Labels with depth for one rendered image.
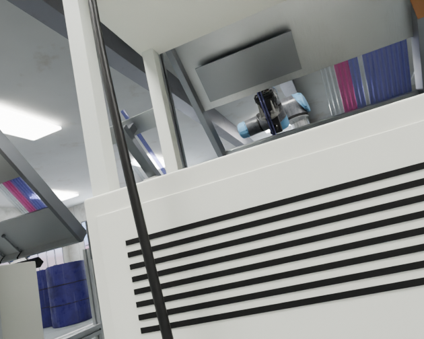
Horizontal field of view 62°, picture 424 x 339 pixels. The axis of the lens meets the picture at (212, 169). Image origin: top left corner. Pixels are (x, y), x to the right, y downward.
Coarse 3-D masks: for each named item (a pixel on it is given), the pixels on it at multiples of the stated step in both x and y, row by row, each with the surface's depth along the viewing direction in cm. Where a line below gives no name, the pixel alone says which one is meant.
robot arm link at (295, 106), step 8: (288, 96) 186; (296, 96) 181; (288, 104) 182; (296, 104) 180; (304, 104) 179; (288, 112) 183; (296, 112) 180; (304, 112) 181; (296, 120) 181; (304, 120) 181
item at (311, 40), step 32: (288, 0) 98; (320, 0) 98; (352, 0) 97; (384, 0) 97; (224, 32) 105; (256, 32) 104; (288, 32) 100; (320, 32) 103; (352, 32) 103; (384, 32) 102; (192, 64) 111; (224, 64) 107; (256, 64) 106; (288, 64) 105; (320, 64) 109; (224, 96) 113
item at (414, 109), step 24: (336, 120) 41; (360, 120) 40; (384, 120) 39; (408, 120) 38; (264, 144) 43; (288, 144) 42; (312, 144) 41; (336, 144) 40; (192, 168) 46; (216, 168) 45; (240, 168) 44; (120, 192) 49; (144, 192) 48; (168, 192) 47; (96, 216) 50; (96, 240) 49; (96, 264) 49
